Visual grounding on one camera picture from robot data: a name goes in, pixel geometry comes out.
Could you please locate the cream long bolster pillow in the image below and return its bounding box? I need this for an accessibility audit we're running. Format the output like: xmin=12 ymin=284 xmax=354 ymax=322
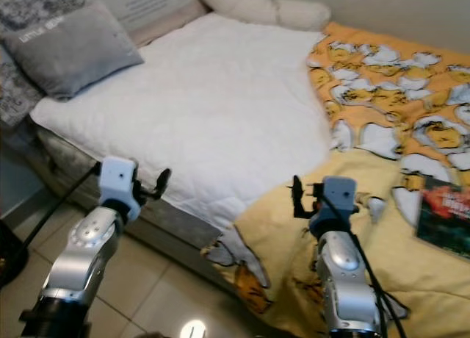
xmin=195 ymin=0 xmax=331 ymax=32

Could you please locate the grey printed pillow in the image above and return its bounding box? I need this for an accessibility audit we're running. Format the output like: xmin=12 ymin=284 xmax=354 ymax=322
xmin=0 ymin=62 xmax=45 ymax=127
xmin=0 ymin=0 xmax=203 ymax=45

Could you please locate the book red green cover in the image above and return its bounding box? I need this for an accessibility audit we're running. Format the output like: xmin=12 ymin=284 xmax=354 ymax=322
xmin=415 ymin=178 xmax=470 ymax=262

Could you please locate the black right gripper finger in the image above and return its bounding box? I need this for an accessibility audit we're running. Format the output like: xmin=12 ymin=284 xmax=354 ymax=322
xmin=292 ymin=175 xmax=308 ymax=220

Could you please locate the grey Little Bear pillow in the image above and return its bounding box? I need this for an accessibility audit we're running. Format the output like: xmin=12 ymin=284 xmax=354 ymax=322
xmin=4 ymin=1 xmax=145 ymax=101

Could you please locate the bed with white quilted cover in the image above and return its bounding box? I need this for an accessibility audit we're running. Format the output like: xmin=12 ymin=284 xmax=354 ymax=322
xmin=29 ymin=13 xmax=336 ymax=296

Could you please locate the round black trash bin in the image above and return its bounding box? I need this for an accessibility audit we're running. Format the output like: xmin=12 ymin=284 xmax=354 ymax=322
xmin=0 ymin=220 xmax=27 ymax=288

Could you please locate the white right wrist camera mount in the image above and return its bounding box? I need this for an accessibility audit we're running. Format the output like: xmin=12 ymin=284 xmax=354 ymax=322
xmin=319 ymin=175 xmax=359 ymax=222

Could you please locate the yellow cartoon egg blanket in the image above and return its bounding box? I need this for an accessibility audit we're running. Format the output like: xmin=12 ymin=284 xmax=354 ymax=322
xmin=202 ymin=22 xmax=470 ymax=338

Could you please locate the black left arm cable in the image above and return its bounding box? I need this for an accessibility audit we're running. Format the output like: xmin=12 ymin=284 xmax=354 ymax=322
xmin=0 ymin=165 xmax=104 ymax=289

